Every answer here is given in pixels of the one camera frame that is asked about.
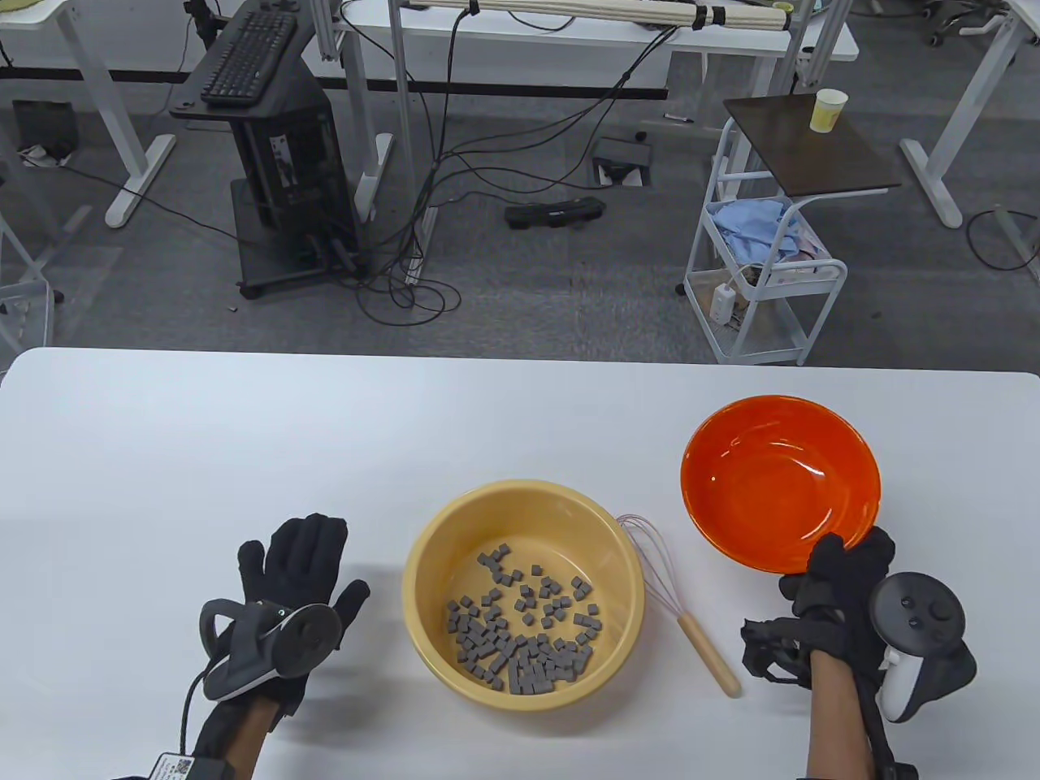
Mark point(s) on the orange plastic bowl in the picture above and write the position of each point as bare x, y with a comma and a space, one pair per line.
772, 487

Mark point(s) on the blue cloth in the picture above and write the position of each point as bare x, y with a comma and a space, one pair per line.
751, 227

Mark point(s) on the office chair base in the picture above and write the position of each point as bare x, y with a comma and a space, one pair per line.
942, 34

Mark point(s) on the yellow-green plastic basket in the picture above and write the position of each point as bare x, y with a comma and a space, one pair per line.
20, 3

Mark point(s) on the black hand controller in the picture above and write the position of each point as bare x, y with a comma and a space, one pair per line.
309, 642
918, 609

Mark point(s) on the black keyboard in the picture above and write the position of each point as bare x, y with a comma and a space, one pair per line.
248, 57

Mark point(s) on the pile of grey toy blocks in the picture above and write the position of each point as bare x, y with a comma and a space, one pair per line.
528, 674

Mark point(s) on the person's left forearm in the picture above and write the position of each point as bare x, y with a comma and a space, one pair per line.
244, 743

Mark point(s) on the black box under desk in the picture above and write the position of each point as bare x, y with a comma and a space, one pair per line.
45, 126

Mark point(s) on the yellow paper cup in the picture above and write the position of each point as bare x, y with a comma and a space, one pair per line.
828, 110

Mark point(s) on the white rolling cart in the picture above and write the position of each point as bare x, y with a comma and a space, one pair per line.
822, 276

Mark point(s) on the person's right hand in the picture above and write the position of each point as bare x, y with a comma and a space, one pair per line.
837, 593

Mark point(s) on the person's right forearm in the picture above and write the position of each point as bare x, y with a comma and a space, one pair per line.
837, 723

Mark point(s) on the dark brown side table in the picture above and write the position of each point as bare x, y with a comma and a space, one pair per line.
812, 158

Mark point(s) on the person's left hand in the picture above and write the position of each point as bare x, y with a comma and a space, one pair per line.
301, 561

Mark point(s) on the black floor socket box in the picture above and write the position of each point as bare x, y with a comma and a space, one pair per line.
621, 154

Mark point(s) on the long white desk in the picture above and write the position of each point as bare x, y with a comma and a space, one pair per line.
569, 41

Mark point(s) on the yellow plastic basin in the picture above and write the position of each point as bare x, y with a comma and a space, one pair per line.
487, 520

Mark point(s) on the white metal rack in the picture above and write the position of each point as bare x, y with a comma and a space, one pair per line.
24, 285

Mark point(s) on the white desk with angled leg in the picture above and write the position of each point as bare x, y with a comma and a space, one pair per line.
967, 106

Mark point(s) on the black power strip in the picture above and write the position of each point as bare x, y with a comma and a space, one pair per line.
556, 213

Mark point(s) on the white label tag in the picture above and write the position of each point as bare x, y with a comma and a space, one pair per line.
175, 768

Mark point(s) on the black computer stand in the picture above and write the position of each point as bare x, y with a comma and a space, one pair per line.
284, 154

